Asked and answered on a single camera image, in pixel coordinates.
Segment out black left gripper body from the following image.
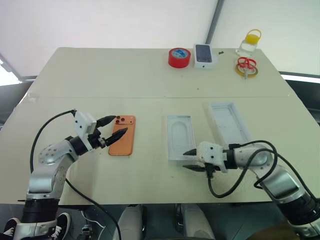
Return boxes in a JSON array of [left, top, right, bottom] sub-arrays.
[[87, 119, 108, 151]]

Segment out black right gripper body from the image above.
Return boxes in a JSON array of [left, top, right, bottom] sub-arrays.
[[195, 149, 216, 179]]

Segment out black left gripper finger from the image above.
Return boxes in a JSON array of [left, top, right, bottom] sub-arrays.
[[96, 115, 117, 128], [104, 127, 129, 146]]

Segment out white phone box base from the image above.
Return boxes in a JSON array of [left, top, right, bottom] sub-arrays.
[[166, 114, 199, 165]]

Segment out white phone box lid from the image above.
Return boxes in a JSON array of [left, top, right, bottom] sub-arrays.
[[208, 101, 254, 149]]

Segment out white box with phone print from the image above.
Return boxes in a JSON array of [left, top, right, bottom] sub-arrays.
[[193, 43, 217, 70]]

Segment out clear jar with yellow lid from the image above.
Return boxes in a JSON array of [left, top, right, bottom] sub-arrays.
[[235, 28, 263, 57]]

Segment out orange smartphone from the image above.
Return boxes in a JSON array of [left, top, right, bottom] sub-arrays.
[[107, 114, 137, 157]]

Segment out small grey floor device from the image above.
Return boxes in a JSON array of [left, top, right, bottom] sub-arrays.
[[80, 224, 93, 236]]

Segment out black white sneaker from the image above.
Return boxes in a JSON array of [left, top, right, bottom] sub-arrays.
[[1, 217, 21, 238], [48, 212, 72, 240]]

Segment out yellow tape roll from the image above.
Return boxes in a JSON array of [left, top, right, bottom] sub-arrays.
[[234, 62, 260, 79]]

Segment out red tape roll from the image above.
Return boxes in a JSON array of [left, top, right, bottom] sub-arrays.
[[167, 47, 192, 69]]

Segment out grey metal pole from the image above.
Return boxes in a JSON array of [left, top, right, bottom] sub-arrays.
[[205, 0, 225, 48]]

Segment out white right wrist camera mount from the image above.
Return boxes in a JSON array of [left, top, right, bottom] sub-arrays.
[[196, 141, 230, 174]]

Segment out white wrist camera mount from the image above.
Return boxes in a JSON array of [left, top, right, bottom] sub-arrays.
[[73, 111, 98, 152], [196, 141, 230, 174]]

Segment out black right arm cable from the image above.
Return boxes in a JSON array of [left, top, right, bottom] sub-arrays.
[[206, 139, 320, 211]]

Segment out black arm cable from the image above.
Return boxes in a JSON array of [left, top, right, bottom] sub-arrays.
[[29, 108, 123, 240], [206, 139, 320, 211]]

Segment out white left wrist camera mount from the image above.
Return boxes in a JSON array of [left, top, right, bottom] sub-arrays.
[[73, 111, 98, 152]]

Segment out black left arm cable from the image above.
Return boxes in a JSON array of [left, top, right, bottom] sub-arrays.
[[29, 108, 123, 240]]

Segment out red handled scissors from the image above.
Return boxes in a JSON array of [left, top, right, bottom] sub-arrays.
[[237, 56, 257, 80]]

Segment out grey metal frame bar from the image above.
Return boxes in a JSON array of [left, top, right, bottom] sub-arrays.
[[0, 51, 36, 87]]

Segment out dark metal frame bar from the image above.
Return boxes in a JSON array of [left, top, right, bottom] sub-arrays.
[[278, 70, 320, 84]]

